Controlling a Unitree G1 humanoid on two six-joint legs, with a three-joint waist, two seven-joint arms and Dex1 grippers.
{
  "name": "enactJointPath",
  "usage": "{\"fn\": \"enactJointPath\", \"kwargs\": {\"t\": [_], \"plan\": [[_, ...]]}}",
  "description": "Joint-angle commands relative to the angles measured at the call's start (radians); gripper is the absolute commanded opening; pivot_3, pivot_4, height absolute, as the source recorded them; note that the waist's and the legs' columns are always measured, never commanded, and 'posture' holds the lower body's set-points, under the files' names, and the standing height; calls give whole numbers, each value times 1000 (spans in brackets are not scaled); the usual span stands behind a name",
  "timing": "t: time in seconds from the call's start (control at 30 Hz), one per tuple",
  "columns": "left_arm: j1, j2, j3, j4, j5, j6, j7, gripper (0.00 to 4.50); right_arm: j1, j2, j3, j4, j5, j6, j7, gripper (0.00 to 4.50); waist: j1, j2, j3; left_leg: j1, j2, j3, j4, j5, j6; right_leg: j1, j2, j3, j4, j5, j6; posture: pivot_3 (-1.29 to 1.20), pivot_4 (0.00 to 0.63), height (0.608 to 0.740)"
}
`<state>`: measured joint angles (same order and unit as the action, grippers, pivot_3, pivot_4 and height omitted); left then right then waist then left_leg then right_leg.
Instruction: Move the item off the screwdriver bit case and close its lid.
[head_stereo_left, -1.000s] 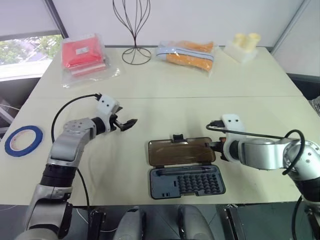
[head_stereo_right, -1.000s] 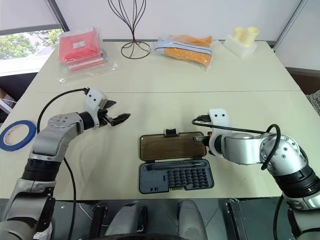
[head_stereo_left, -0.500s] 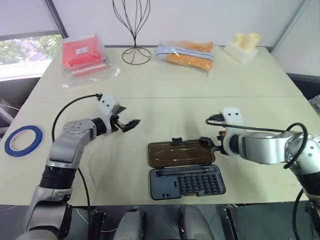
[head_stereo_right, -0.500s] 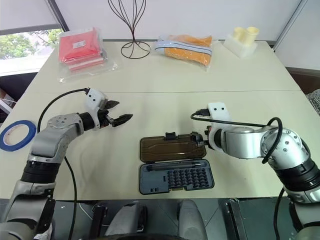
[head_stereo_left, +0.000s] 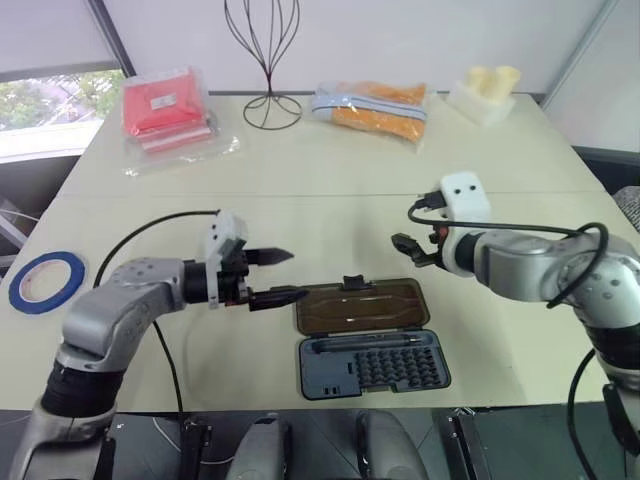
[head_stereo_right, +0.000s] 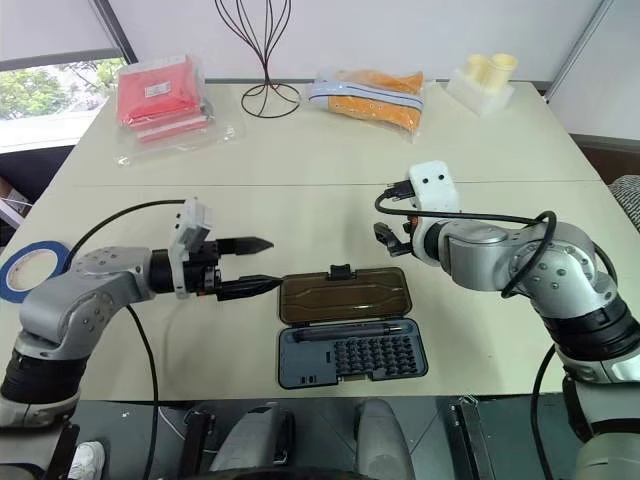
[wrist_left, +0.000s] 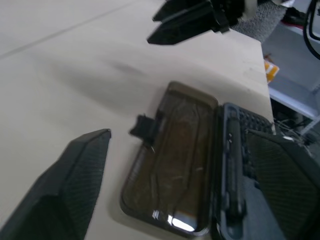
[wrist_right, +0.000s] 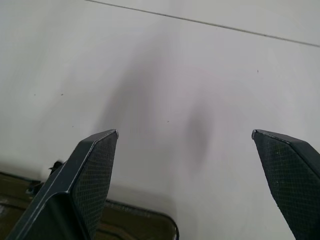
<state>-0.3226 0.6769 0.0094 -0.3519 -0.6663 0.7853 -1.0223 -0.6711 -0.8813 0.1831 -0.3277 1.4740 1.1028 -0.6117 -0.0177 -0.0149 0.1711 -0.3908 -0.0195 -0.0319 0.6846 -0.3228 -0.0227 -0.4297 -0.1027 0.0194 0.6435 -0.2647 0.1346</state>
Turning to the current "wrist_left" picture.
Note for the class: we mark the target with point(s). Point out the small black clip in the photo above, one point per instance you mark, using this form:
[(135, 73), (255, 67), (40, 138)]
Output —
[(143, 127)]

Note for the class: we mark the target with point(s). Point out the smoky transparent screwdriver bit case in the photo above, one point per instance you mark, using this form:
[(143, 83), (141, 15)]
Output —
[(180, 162)]

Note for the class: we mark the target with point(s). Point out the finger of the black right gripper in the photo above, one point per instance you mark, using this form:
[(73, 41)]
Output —
[(182, 8), (185, 28)]

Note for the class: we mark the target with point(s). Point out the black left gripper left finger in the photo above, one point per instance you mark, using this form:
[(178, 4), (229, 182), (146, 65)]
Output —
[(62, 190)]

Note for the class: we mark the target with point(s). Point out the orange and white box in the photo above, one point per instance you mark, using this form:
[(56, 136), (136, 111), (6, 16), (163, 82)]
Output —
[(271, 70)]

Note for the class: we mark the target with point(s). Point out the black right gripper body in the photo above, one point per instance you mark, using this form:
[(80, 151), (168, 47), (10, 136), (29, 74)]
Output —
[(228, 11)]

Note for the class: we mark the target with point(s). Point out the white metal shelf frame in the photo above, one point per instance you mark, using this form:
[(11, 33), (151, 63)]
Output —
[(297, 100)]

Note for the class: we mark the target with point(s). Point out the grey fabric chair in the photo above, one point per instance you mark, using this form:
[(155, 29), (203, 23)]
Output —
[(260, 20)]

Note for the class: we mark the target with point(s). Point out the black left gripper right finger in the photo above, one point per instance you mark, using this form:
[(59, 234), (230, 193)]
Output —
[(285, 175)]

